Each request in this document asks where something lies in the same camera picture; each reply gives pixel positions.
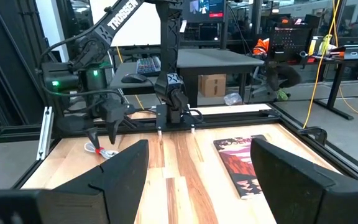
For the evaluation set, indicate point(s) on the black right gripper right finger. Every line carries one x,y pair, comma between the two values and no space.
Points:
306,202

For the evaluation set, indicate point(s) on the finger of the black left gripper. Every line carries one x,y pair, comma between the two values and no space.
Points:
113,130
93,135

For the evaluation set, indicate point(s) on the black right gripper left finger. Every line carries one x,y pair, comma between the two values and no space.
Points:
73,205

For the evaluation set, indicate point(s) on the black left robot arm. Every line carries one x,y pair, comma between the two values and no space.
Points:
120,18

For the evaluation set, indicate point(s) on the black computer mouse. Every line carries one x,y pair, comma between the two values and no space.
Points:
134,77

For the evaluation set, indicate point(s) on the low grey keyboard desk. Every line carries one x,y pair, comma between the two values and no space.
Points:
123,70

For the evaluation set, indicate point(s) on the silver aluminium extrusion bar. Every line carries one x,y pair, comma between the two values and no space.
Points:
45,133

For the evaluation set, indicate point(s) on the black computer keyboard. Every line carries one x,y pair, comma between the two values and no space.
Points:
148,66

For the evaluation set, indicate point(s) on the black box with green light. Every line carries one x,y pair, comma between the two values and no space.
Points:
61,76

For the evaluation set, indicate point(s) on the red purple landscape print notebook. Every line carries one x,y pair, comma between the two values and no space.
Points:
238,168

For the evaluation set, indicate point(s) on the brown cardboard box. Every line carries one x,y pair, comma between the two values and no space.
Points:
213,85

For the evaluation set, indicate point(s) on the grey top tall desk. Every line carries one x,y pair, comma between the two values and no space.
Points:
216,57

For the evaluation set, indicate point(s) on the clear plastic bag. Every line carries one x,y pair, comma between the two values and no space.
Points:
233,99

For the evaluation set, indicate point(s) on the black leg cluttered desk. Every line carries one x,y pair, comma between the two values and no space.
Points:
334,81

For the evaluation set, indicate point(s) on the black office chair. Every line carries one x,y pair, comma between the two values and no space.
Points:
283,76

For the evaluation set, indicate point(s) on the screen with red button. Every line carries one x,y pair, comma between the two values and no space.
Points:
204,14

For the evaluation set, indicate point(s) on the black pegboard panel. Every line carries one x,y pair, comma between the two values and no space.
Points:
291,43

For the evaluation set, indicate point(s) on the orange safety vest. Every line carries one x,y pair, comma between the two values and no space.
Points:
261,46

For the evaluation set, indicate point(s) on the black aluminium table frame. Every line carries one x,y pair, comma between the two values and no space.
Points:
228,119

